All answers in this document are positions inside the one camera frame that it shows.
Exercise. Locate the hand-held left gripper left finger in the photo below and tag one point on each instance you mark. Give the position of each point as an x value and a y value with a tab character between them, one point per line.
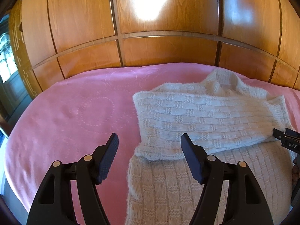
107	159

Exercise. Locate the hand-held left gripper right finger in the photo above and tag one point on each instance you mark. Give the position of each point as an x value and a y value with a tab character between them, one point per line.
191	157

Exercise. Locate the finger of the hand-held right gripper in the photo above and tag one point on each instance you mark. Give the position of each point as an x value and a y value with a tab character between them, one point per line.
282	133

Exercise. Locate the white knitted sweater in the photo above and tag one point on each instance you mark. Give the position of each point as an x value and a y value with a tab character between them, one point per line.
199	121

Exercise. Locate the person's right hand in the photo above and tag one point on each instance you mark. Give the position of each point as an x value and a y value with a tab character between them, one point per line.
295	171

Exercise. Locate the pink blanket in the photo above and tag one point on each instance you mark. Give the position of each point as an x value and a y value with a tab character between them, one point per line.
77	112

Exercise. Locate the dark glazed door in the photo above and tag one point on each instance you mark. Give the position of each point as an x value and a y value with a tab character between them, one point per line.
10	75

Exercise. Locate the wooden wardrobe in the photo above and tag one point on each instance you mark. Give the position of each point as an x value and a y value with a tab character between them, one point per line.
150	23

